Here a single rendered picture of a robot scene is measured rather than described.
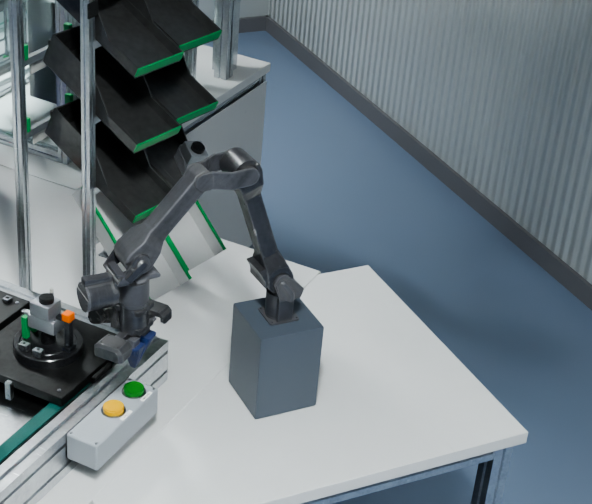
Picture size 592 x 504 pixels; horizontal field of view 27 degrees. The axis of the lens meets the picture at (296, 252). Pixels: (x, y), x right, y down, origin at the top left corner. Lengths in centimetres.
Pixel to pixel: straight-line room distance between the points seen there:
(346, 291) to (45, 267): 72
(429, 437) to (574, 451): 151
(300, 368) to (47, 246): 86
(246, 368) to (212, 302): 40
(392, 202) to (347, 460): 287
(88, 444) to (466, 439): 77
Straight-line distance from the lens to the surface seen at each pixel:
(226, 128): 409
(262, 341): 247
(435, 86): 549
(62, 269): 305
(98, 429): 239
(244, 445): 252
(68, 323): 251
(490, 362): 438
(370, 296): 301
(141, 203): 262
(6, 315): 269
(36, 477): 236
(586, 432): 416
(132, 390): 247
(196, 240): 285
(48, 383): 249
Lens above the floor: 246
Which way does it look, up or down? 31 degrees down
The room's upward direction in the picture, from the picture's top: 5 degrees clockwise
